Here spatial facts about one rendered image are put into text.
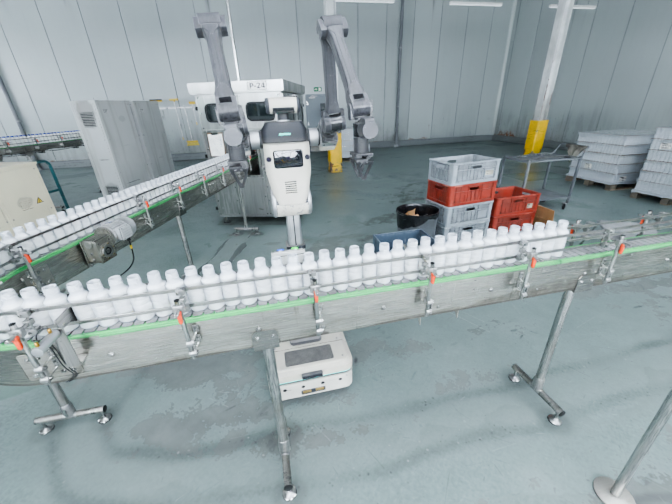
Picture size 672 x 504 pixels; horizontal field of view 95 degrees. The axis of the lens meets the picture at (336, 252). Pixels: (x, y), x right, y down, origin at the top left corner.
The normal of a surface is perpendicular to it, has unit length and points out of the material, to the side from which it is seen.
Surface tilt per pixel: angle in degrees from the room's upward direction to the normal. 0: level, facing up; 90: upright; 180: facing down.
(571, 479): 0
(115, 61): 90
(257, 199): 90
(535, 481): 0
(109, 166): 90
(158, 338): 90
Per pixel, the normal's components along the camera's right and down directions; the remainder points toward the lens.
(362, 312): 0.22, 0.41
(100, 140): -0.09, 0.43
